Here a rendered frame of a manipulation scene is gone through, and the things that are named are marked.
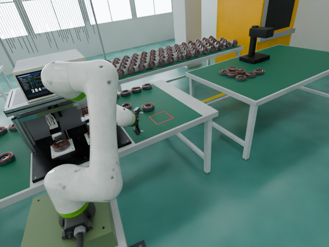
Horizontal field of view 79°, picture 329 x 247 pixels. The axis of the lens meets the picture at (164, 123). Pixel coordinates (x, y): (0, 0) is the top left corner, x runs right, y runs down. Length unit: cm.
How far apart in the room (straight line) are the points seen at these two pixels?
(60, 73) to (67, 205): 49
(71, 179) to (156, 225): 120
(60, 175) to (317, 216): 193
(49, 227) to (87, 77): 64
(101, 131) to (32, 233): 53
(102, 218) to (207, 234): 106
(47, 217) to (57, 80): 60
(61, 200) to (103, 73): 49
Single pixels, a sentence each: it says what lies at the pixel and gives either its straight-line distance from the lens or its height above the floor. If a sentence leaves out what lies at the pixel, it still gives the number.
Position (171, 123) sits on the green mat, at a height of 75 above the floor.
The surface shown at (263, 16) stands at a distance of 422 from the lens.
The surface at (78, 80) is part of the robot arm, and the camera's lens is 78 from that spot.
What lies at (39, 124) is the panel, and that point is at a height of 89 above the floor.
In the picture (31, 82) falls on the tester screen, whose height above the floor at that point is 124.
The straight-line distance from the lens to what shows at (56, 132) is 160.
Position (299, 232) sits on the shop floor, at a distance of 202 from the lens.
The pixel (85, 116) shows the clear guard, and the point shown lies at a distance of 136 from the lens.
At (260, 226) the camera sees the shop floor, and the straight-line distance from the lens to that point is 195.
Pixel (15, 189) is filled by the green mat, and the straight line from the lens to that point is 151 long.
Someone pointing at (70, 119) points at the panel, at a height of 85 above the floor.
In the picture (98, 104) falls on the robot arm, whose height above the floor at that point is 132.
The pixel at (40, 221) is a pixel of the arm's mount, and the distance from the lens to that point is 109.
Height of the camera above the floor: 162
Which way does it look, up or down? 33 degrees down
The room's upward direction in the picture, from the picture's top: 7 degrees counter-clockwise
